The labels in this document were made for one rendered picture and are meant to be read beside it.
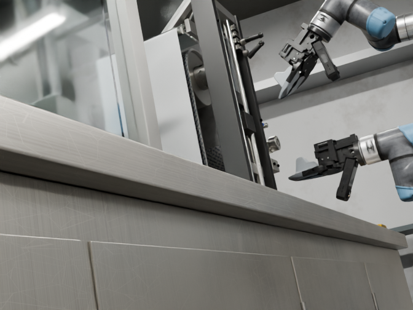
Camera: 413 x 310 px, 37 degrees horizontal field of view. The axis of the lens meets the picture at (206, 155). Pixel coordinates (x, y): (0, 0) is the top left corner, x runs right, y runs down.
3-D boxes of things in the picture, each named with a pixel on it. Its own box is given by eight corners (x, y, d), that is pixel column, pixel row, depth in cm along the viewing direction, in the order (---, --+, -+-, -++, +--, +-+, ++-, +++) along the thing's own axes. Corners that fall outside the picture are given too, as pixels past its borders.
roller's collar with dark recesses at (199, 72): (217, 78, 150) (212, 54, 151) (196, 87, 152) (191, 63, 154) (228, 85, 155) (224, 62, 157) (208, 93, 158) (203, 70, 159)
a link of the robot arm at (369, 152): (384, 163, 167) (378, 158, 160) (367, 167, 169) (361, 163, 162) (377, 136, 169) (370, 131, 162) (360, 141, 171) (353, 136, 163)
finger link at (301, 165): (284, 162, 175) (316, 153, 172) (289, 182, 174) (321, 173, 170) (281, 160, 172) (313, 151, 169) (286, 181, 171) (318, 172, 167)
